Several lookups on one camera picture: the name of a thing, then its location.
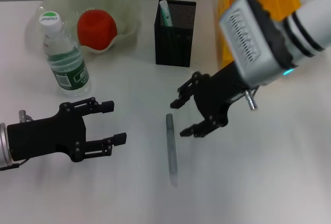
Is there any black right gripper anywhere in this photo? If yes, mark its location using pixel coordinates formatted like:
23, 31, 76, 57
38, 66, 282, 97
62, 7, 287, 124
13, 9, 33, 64
169, 62, 249, 139

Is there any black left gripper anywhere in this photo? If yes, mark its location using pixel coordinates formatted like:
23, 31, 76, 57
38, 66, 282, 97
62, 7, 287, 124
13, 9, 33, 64
7, 97, 128, 163

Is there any clear green-label water bottle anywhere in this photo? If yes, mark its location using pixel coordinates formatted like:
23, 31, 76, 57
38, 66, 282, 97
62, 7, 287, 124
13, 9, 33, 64
38, 11, 92, 98

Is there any orange fruit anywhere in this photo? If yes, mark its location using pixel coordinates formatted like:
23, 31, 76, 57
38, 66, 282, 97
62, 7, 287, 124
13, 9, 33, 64
77, 10, 117, 51

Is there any green pen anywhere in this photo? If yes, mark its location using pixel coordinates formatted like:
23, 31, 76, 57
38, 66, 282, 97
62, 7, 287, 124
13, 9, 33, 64
159, 0, 179, 41

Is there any grey pen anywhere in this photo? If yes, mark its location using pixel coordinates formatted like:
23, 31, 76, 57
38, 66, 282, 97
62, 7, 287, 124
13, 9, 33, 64
165, 114, 179, 187

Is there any black mesh pen holder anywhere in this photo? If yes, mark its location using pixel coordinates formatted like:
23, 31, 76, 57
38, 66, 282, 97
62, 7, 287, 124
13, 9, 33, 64
154, 0, 197, 68

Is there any pale green glass fruit plate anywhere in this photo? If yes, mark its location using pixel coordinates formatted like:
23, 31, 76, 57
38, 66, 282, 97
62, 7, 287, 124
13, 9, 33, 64
40, 0, 142, 56

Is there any silver plug on left gripper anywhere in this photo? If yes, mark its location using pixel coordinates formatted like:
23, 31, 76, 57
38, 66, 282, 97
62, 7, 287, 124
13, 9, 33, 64
18, 110, 35, 123

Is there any silver plug with cable loop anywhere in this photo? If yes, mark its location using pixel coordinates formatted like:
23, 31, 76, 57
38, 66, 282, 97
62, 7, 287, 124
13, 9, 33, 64
244, 85, 261, 111

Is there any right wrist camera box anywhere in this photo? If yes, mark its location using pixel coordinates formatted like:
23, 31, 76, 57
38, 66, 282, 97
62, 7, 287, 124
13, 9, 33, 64
218, 0, 295, 86

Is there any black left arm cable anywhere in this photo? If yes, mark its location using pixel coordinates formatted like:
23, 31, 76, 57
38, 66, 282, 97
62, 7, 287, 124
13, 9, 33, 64
0, 159, 28, 171

